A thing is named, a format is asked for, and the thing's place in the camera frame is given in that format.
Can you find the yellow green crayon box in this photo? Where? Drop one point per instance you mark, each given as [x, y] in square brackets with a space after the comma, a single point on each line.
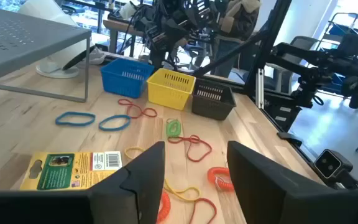
[61, 171]

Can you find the red rubber band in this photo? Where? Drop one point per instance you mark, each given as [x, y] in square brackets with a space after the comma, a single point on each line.
[119, 101]
[215, 212]
[194, 138]

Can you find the orange coil wristband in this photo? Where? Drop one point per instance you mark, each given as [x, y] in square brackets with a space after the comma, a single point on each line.
[166, 205]
[210, 177]

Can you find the grey perforated metal shelf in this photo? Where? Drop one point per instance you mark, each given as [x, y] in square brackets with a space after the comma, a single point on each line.
[26, 40]

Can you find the rack with blue bins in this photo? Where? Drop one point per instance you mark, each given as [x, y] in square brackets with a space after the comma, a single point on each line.
[351, 43]

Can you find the black neighbouring robot arm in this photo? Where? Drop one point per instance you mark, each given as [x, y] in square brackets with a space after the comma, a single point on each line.
[322, 65]

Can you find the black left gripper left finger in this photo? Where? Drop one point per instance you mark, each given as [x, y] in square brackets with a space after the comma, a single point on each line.
[135, 186]

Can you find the black plastic basket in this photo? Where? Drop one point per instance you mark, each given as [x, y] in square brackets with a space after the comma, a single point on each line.
[210, 109]

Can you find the grey office chair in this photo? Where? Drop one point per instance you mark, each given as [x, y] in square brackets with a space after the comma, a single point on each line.
[304, 42]

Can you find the white cylindrical container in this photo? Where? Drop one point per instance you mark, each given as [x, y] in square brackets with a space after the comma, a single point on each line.
[51, 71]

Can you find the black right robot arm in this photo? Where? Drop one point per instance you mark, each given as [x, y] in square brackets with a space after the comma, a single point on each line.
[166, 28]

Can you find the yellow rubber band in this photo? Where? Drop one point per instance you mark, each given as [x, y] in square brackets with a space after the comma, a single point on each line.
[125, 153]

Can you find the yellow plastic basket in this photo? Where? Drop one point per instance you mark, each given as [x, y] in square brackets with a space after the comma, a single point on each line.
[166, 96]

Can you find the green coil wristband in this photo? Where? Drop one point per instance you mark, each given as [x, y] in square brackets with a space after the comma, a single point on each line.
[167, 129]

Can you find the blue plastic basket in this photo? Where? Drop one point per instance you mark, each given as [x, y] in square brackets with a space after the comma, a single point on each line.
[120, 87]

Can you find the blue rubber band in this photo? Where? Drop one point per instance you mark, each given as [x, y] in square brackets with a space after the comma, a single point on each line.
[99, 126]
[56, 119]

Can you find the person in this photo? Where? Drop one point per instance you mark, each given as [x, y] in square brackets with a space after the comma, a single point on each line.
[238, 18]

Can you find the clear plastic bag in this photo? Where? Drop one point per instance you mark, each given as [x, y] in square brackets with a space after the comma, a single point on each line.
[97, 57]

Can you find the black aluminium table frame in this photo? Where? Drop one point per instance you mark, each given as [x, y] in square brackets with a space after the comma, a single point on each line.
[270, 40]

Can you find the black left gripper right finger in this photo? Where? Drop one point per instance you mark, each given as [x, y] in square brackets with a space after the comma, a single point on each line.
[259, 186]

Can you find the wooden workbench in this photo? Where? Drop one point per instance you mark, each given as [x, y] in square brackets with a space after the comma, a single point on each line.
[117, 26]

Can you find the small black depth camera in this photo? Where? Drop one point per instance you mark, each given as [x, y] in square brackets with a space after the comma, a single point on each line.
[329, 165]

